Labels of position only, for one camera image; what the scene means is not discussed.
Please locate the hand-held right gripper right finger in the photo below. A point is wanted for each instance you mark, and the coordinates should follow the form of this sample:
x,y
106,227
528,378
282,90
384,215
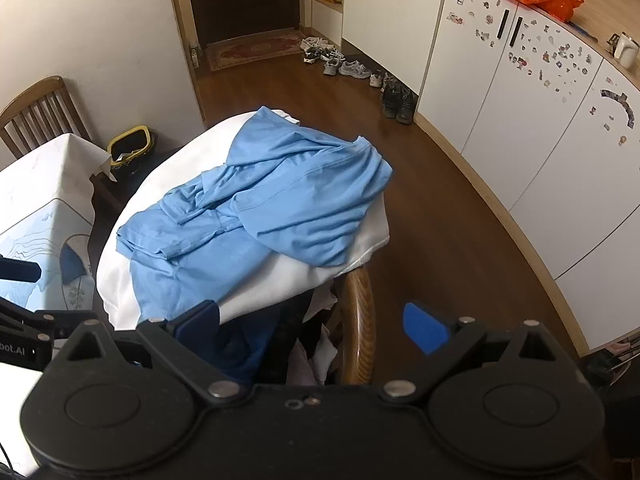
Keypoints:
x,y
422,327

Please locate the long white stickered cabinet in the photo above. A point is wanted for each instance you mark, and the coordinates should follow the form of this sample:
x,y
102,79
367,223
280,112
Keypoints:
x,y
500,110

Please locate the wooden armchair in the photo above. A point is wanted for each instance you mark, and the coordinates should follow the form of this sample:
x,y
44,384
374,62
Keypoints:
x,y
360,320

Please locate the white cloth chair cover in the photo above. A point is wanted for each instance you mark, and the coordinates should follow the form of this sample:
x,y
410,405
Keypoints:
x,y
150,195

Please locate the open white shelf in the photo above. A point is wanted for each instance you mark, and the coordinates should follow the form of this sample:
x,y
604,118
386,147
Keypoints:
x,y
327,20

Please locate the yellow rimmed trash bin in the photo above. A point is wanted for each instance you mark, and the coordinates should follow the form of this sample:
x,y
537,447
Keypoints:
x,y
131,142

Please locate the light blue T-shirt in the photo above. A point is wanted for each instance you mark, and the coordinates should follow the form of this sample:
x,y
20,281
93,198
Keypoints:
x,y
300,195

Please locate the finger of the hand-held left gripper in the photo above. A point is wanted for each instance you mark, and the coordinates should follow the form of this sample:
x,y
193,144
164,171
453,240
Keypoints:
x,y
55,321
20,270

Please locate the wooden slatted dining chair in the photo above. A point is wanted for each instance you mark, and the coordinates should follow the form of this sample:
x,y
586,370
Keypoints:
x,y
47,91

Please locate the red patterned doormat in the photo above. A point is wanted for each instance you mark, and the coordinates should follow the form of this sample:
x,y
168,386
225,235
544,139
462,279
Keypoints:
x,y
255,49

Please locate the row of shoes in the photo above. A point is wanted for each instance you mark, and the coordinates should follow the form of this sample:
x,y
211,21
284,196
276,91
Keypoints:
x,y
400,105

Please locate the pile of assorted clothes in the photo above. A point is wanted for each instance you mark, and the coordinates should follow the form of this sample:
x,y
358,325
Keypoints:
x,y
300,330

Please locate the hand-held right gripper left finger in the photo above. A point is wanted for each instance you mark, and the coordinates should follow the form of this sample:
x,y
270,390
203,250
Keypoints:
x,y
200,320

